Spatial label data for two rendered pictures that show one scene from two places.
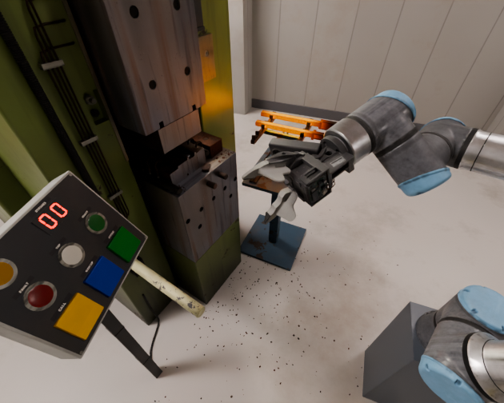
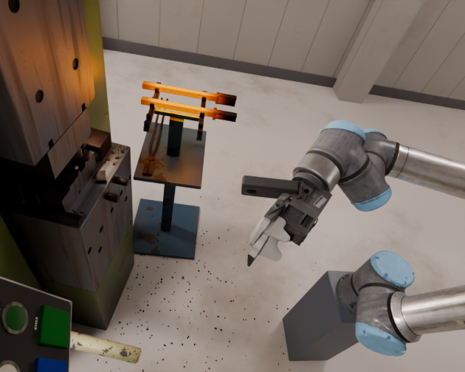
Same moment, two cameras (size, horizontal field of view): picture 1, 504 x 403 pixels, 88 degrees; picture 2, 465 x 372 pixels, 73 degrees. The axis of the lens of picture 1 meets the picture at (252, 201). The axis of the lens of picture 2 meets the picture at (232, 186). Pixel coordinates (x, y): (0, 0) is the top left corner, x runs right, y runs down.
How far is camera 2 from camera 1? 0.33 m
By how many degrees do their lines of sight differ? 26
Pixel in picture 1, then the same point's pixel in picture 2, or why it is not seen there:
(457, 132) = (386, 148)
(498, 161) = (415, 173)
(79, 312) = not seen: outside the picture
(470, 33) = not seen: outside the picture
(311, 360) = (238, 346)
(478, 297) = (385, 261)
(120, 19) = not seen: outside the picture
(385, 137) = (348, 167)
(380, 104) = (342, 139)
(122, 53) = (2, 66)
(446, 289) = (332, 238)
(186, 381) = not seen: outside the picture
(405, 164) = (363, 189)
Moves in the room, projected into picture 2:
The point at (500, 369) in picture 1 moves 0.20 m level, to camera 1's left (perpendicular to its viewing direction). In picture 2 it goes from (415, 319) to (366, 345)
